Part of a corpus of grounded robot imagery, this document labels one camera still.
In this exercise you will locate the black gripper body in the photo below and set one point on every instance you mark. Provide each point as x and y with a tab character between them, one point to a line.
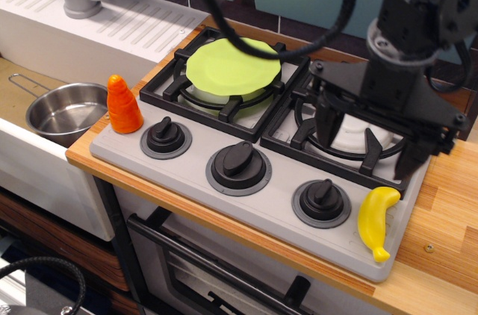
395	99

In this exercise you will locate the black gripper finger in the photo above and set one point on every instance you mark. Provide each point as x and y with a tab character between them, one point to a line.
329	115
419	144

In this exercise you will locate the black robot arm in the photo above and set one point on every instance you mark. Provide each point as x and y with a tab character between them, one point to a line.
410	34

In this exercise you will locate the yellow toy banana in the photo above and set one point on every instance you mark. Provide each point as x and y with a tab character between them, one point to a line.
372	220

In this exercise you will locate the right black burner grate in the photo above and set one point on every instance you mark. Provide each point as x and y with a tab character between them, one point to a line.
362	153

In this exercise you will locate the black burner grate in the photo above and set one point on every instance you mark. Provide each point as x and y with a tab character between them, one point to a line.
243	116
362	153

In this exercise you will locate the right black stove knob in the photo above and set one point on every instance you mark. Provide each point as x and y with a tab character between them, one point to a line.
321	204

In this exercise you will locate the black stove knob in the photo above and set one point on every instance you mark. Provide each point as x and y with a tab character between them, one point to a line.
238	170
166	140
321	204

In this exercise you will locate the grey toy stove top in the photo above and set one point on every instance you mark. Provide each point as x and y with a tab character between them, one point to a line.
269	210

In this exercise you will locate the middle black stove knob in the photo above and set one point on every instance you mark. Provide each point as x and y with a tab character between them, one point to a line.
238	170

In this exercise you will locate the green plastic plate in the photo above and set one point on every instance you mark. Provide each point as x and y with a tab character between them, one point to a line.
221	69

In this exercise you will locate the left black burner grate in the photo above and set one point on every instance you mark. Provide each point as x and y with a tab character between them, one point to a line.
243	116

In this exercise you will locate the left black stove knob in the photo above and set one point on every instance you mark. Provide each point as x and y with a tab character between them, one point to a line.
166	140

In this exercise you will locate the orange toy carrot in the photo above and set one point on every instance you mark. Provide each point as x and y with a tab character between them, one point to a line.
123	110

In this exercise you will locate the white toy sink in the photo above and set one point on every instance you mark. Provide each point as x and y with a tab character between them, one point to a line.
45	46

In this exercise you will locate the toy oven door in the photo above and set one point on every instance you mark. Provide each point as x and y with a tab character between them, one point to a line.
205	284

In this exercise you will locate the small steel pot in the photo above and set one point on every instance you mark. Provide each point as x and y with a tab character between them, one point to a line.
65	113

